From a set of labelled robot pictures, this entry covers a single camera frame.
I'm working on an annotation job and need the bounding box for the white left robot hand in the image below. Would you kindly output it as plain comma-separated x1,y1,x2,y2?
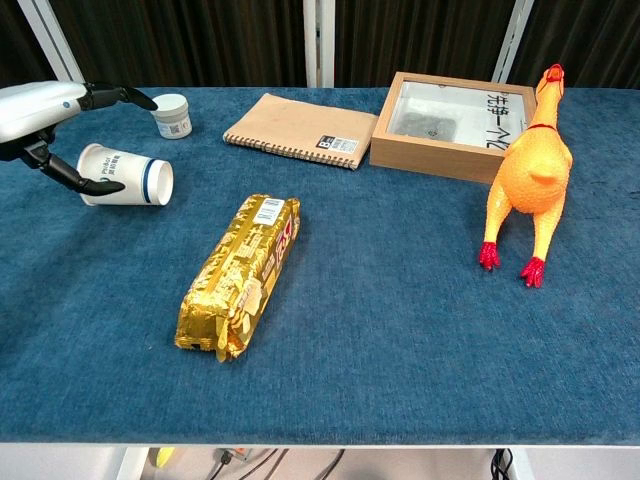
0,81,159,197

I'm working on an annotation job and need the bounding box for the white paper cup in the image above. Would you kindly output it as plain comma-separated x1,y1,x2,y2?
76,142,175,207

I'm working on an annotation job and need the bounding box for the small white plastic jar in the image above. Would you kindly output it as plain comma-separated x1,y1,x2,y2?
151,93,193,140

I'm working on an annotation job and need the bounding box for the black curtain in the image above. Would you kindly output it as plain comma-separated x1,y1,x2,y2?
0,0,640,91

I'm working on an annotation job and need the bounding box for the kraft spiral notebook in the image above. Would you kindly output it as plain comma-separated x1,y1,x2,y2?
222,93,380,172

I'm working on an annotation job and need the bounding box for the gold foil snack package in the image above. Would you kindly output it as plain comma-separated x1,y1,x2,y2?
173,193,302,364

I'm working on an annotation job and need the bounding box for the blue felt table mat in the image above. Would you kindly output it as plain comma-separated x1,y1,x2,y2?
0,85,640,447

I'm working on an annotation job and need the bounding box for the wooden glass-top display box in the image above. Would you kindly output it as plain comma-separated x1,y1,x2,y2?
368,71,539,186

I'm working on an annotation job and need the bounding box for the yellow rubber chicken toy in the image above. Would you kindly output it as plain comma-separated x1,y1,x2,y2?
478,63,574,289

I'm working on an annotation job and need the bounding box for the white frame post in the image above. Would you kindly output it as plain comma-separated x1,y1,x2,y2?
492,0,535,84
14,0,86,86
303,0,335,89

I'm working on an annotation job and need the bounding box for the black cable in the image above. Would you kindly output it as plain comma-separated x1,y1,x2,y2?
492,448,516,480
209,448,346,480

